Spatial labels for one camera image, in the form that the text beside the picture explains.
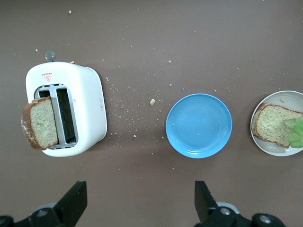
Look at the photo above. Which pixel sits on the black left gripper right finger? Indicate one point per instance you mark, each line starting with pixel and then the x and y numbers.
pixel 207 208

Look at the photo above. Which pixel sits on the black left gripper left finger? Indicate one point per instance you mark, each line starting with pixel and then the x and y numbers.
pixel 72 203

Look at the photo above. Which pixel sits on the brown bread slice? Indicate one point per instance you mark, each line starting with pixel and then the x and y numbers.
pixel 272 125
pixel 41 124

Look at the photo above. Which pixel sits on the green lettuce leaf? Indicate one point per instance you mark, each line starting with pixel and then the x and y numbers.
pixel 296 132

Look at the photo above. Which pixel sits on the blue plate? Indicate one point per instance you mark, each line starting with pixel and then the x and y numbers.
pixel 198 125

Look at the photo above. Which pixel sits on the beige plate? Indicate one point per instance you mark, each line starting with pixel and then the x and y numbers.
pixel 272 148

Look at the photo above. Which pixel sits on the white toaster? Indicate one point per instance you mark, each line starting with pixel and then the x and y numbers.
pixel 84 106

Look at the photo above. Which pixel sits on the large bread crumb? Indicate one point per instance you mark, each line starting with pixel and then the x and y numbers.
pixel 152 102

